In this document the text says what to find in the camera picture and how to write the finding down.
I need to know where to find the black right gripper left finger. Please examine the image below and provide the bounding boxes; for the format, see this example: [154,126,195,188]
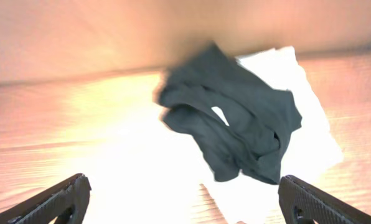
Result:
[0,173,92,224]

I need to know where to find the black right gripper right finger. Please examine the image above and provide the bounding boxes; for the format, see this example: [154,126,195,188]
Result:
[278,175,371,224]

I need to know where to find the black t-shirt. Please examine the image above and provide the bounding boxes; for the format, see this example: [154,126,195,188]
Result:
[157,45,302,185]

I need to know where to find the beige folded shorts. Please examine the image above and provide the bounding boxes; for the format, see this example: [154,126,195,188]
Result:
[209,46,342,184]

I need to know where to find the brown cardboard wall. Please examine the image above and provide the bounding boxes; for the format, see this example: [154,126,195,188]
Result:
[0,0,371,83]

